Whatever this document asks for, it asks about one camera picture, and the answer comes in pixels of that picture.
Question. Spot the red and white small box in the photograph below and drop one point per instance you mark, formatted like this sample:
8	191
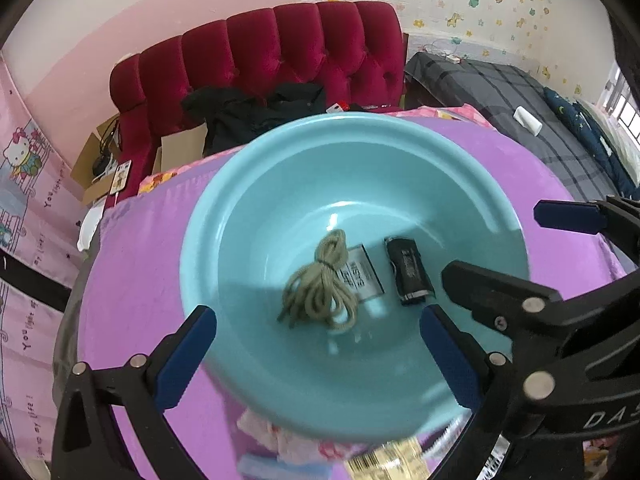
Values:
338	108

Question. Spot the flat cardboard box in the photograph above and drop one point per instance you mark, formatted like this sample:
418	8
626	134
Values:
180	150

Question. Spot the black packet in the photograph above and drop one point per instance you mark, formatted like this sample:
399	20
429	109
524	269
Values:
410	270

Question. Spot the grey mattress cover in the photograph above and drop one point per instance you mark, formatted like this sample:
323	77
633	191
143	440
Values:
67	320

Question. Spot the phone with patterned case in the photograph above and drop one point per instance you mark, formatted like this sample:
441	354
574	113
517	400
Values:
121	176

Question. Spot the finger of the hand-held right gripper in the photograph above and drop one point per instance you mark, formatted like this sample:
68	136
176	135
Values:
570	215
480	290

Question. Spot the white cloth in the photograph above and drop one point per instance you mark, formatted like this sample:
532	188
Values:
90	227

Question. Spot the open cardboard box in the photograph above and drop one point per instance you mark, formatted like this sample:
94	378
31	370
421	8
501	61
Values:
92	147

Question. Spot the red tufted headboard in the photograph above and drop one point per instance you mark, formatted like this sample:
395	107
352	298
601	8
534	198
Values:
300	45

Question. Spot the window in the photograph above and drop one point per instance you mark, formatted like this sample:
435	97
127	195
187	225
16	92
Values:
632	110

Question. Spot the pink cartoon bed sheet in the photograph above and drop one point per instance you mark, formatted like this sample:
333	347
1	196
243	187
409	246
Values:
465	115

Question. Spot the black jacket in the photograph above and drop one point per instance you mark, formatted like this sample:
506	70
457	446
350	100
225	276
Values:
235	115

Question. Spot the yellow printed packet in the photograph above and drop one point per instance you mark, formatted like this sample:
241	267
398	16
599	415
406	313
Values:
385	462

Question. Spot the grey plaid bedding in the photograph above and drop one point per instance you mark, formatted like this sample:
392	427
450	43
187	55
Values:
500	90

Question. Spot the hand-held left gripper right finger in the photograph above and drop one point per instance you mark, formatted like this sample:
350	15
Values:
450	360

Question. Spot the teal plastic basin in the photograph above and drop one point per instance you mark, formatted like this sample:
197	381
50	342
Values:
300	200

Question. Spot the white roll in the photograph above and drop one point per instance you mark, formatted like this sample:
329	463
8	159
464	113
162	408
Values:
527	121

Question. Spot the navy star pillow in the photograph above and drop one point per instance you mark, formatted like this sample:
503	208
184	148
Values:
575	120

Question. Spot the pink cartoon curtain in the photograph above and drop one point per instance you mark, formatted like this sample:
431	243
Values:
30	185
25	370

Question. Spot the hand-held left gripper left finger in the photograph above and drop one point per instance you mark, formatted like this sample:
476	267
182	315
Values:
182	365

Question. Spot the black adapter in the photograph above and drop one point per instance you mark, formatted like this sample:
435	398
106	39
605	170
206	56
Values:
102	166

